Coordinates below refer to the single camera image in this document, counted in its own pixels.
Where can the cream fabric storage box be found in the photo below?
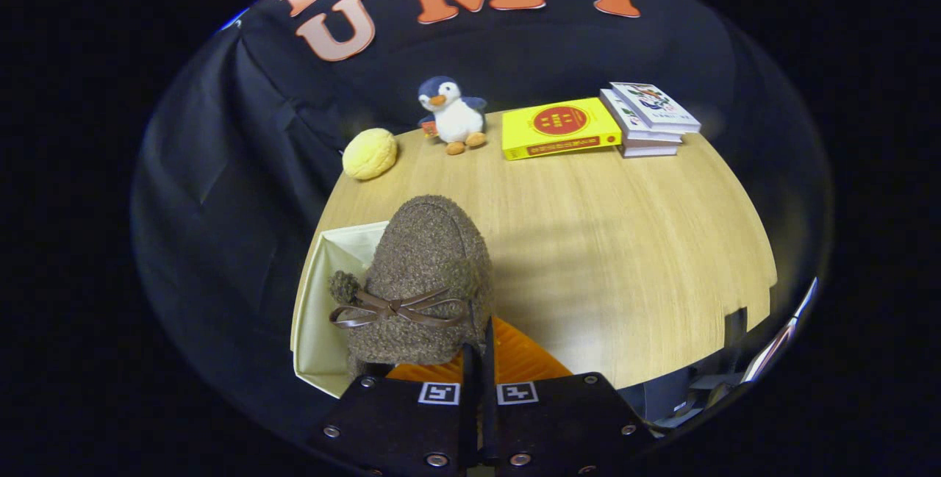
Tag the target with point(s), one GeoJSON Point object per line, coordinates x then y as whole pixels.
{"type": "Point", "coordinates": [360, 242]}

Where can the brown fuzzy shoe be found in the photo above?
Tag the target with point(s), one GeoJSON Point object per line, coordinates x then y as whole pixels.
{"type": "Point", "coordinates": [430, 256]}

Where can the black backdrop cloth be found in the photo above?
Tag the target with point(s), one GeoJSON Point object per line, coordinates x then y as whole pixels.
{"type": "Point", "coordinates": [220, 168]}

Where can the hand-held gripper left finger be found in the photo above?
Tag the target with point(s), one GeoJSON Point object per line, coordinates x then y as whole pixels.
{"type": "Point", "coordinates": [470, 418]}

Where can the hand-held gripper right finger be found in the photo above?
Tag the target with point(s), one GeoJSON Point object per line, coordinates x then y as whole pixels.
{"type": "Point", "coordinates": [489, 418]}

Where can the yellow bun toy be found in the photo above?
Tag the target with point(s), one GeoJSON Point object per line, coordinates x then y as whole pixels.
{"type": "Point", "coordinates": [369, 155]}

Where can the dark grey case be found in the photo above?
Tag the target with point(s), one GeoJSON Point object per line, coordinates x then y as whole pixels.
{"type": "Point", "coordinates": [665, 392]}

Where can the penguin plush toy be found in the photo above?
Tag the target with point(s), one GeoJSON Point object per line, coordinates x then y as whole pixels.
{"type": "Point", "coordinates": [456, 120]}

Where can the yellow book red circle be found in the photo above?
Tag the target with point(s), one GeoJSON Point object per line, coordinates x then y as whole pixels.
{"type": "Point", "coordinates": [559, 128]}

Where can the white book colourful cover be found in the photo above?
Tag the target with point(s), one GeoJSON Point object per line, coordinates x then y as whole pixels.
{"type": "Point", "coordinates": [654, 106]}

